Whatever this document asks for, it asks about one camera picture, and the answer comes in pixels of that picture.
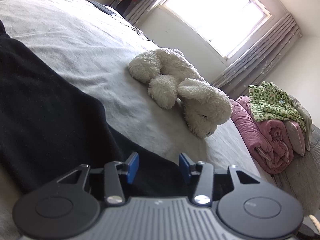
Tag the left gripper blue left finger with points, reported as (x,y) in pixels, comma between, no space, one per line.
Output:
(117,174)

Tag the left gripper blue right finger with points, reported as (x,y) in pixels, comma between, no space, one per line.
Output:
(199,178)

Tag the black and cream raglan sweatshirt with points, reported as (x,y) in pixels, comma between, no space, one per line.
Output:
(49,126)

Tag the pink folded quilt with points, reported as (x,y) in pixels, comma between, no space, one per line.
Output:
(266,141)

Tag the grey padded headboard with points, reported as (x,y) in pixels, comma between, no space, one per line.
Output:
(301,177)

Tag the grey pink pillow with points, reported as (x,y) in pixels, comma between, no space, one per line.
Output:
(300,141)

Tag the green patterned blanket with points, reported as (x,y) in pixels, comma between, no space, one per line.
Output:
(267,101)

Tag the white plush dog toy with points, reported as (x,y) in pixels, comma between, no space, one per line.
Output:
(171,77)

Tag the grey dotted curtain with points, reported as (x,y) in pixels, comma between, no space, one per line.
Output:
(256,63)

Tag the grey bed sheet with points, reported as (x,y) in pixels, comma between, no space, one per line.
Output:
(91,51)

